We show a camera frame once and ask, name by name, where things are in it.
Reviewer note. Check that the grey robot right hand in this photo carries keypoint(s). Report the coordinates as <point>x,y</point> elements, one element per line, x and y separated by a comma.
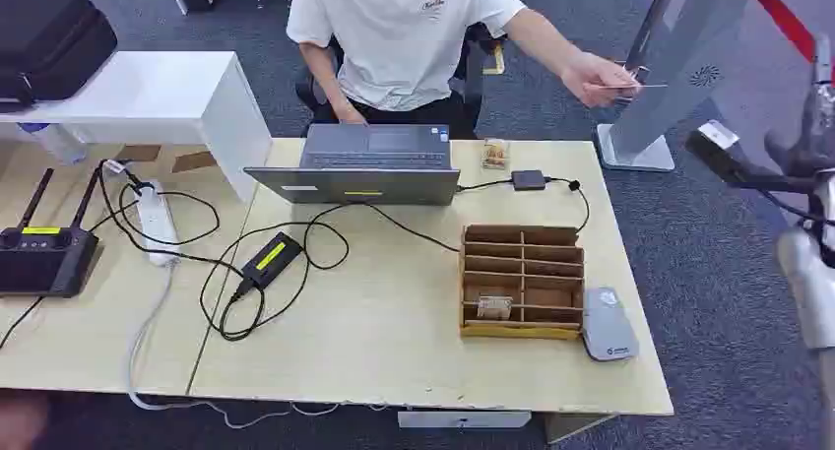
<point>815,130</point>

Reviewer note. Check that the thin white card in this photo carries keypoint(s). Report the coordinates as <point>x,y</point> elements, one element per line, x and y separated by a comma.
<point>642,85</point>

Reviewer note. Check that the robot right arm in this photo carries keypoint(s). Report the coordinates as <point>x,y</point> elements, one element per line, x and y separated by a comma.
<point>809,290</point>

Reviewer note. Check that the red floor tape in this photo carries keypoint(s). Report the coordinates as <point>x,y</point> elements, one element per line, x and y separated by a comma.
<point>779,13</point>

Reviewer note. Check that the grey floor stand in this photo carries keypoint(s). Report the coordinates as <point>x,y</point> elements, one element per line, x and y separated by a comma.
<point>672,62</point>

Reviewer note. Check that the person's left hand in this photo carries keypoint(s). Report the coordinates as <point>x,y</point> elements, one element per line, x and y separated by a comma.
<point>595,78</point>

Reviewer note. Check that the small black adapter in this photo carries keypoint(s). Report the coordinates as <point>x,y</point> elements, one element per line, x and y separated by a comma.
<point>528,180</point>

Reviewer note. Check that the small clear snack packet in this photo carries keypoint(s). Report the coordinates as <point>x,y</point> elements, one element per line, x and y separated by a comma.
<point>496,154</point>

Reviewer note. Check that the wooden card box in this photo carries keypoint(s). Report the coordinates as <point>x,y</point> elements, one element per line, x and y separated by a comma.
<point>522,329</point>

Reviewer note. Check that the card with printed face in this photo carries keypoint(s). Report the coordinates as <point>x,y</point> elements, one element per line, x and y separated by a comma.
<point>494,307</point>

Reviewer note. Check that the person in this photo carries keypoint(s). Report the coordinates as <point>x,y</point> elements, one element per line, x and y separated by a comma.
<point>398,36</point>

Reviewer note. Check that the grey laptop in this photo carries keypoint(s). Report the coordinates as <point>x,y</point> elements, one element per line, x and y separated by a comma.
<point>375,173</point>

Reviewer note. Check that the black power brick yellow label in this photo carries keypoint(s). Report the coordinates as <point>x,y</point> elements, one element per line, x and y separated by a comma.
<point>271,258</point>

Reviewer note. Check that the brown cardboard piece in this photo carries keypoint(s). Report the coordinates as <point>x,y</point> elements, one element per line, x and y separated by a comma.
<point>137,153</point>
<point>193,161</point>

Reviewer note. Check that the white power strip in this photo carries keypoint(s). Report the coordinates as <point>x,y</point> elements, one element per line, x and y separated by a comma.
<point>156,222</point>

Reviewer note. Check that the white desk shelf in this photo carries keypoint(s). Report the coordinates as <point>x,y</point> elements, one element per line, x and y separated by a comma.
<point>130,95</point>

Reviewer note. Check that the clear plastic water bottle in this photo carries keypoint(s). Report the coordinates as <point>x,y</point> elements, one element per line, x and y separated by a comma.
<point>55,144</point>

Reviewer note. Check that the black carrying case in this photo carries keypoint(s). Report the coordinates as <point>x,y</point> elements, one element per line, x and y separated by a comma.
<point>49,39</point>

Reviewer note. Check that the black remote controller with antennas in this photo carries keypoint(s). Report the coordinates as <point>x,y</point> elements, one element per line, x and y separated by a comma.
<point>45,261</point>

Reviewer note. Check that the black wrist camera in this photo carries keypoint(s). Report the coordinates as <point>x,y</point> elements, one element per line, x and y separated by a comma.
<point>724,157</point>

